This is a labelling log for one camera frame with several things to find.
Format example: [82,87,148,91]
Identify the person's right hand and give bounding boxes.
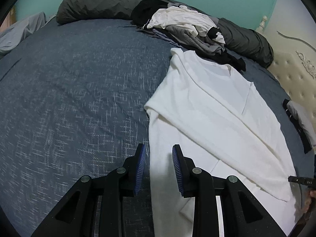
[295,190,316,225]

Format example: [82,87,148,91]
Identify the white long-sleeve shirt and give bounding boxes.
[144,47,303,237]

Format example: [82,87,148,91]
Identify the crumpled white shirt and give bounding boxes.
[143,8,220,36]

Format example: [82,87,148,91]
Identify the grey knit sweater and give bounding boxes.
[158,26,226,55]

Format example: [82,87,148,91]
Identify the lavender garment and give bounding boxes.
[137,27,183,47]

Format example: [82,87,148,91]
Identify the folded black garment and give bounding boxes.
[282,99,314,154]

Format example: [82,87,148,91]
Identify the folded grey garment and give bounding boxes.
[286,101,316,149]

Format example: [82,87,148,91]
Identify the cream tufted headboard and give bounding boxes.
[255,15,316,153]

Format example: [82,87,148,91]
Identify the light grey blanket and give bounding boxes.
[0,12,47,57]

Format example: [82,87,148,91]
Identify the pink curtain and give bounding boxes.
[1,6,16,29]

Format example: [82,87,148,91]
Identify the black and white garment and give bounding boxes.
[207,27,226,45]

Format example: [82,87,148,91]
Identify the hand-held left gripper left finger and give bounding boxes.
[31,143,147,237]

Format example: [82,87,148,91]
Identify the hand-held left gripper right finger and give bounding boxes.
[171,144,288,237]

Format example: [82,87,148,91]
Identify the bed with blue sheet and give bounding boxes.
[0,17,311,237]

